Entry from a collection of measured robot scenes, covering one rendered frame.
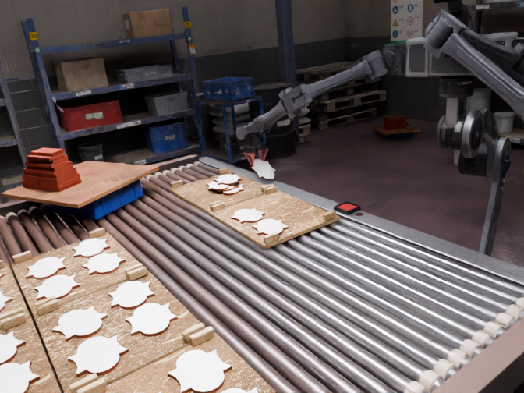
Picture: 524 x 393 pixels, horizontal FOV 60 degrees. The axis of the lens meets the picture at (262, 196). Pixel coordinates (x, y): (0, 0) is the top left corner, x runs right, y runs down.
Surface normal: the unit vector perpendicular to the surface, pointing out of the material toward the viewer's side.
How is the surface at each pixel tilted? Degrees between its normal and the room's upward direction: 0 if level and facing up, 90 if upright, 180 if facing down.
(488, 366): 0
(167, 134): 90
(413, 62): 90
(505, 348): 0
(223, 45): 90
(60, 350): 0
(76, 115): 90
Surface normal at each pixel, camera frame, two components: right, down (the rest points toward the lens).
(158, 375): -0.09, -0.93
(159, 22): 0.50, 0.22
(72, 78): 0.71, 0.10
